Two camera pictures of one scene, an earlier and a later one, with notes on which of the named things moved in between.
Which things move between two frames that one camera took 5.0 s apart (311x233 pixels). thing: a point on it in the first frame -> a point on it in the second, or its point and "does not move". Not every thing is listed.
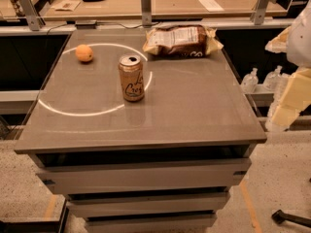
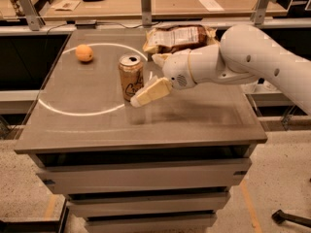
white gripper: (300, 43) -> (176, 69)
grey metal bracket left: (35, 21) does not move
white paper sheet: (210, 4) does not move
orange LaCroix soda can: (132, 77) does not move
